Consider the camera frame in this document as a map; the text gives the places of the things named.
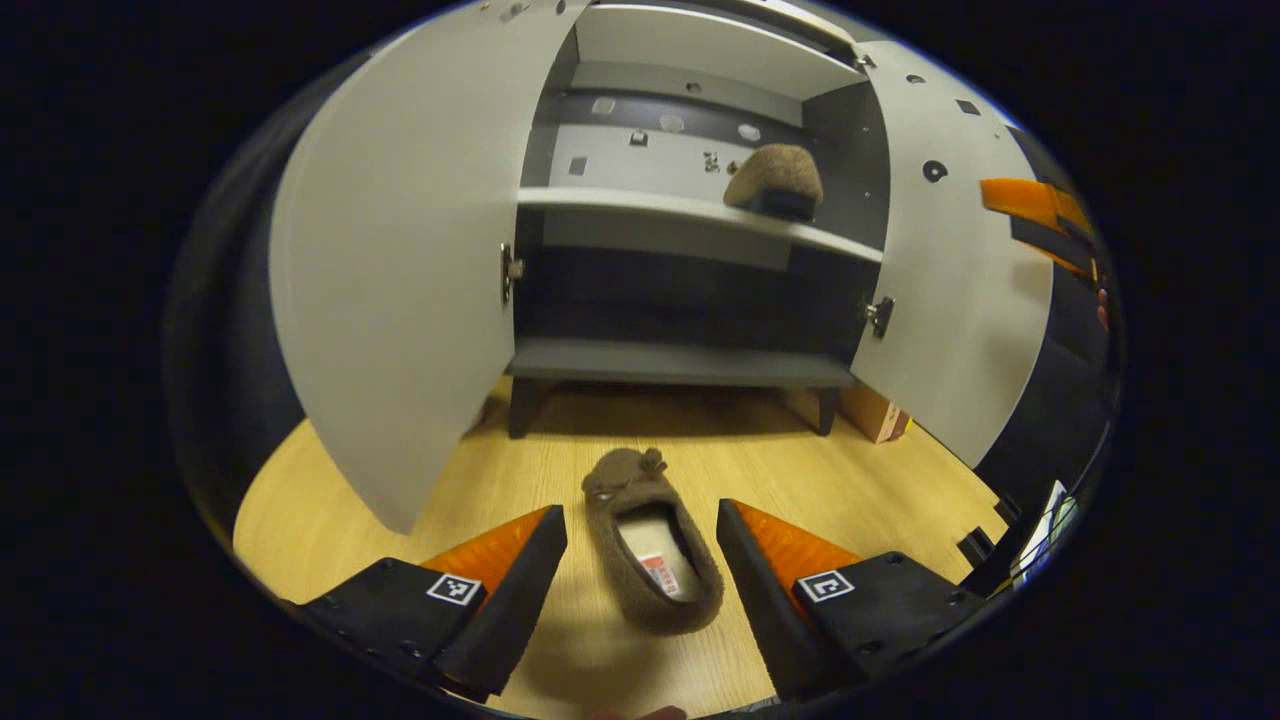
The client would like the small cardboard box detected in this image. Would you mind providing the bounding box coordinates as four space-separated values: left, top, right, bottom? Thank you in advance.
838 385 913 444

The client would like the black backdrop cloth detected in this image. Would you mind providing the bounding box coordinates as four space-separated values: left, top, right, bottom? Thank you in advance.
165 60 1121 561

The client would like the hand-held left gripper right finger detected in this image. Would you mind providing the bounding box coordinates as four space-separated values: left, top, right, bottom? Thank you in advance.
716 498 986 701

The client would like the white printed object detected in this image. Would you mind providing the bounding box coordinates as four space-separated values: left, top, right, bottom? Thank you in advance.
1008 478 1079 593

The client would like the white cabinet door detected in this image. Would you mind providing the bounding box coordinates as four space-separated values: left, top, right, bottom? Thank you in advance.
268 0 591 536
855 40 1056 471

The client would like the white shoe cabinet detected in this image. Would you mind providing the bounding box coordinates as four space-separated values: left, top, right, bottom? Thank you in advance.
505 0 896 441

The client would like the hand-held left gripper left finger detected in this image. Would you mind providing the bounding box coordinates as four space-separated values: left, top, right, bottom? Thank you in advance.
300 505 569 704

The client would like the brown fuzzy shoe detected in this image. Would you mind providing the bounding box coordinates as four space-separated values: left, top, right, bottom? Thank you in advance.
581 447 726 637
722 143 826 223

